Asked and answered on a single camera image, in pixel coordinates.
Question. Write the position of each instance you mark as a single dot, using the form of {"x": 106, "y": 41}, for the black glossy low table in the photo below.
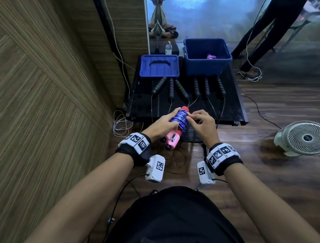
{"x": 140, "y": 107}

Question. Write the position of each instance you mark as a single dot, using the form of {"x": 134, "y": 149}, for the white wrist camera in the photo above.
{"x": 155, "y": 169}
{"x": 205, "y": 174}

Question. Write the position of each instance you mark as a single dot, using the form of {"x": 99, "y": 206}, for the black pouch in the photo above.
{"x": 157, "y": 49}

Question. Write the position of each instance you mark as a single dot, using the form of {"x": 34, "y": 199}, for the person's right hand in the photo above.
{"x": 206, "y": 127}

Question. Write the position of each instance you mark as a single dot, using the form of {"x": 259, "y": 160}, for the blue plastic bin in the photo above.
{"x": 207, "y": 67}

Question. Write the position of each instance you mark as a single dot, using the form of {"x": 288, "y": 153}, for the person's left foot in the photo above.
{"x": 153, "y": 192}

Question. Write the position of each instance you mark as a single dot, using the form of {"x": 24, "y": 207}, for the person's left hand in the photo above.
{"x": 160, "y": 127}

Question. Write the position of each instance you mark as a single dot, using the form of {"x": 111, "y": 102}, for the person's left forearm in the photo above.
{"x": 82, "y": 200}

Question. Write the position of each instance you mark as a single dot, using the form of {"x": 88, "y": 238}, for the person's right forearm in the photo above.
{"x": 265, "y": 205}

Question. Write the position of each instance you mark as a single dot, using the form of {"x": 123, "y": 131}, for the black wristband with marker tags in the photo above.
{"x": 222, "y": 157}
{"x": 135, "y": 147}

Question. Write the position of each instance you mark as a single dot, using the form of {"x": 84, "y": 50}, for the white water bottle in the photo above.
{"x": 168, "y": 48}

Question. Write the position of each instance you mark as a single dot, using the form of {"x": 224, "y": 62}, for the white floor fan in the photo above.
{"x": 302, "y": 139}

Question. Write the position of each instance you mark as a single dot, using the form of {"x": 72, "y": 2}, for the blue bin lid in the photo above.
{"x": 147, "y": 72}

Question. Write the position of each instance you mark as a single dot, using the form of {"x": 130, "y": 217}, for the person's black clothing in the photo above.
{"x": 175, "y": 217}

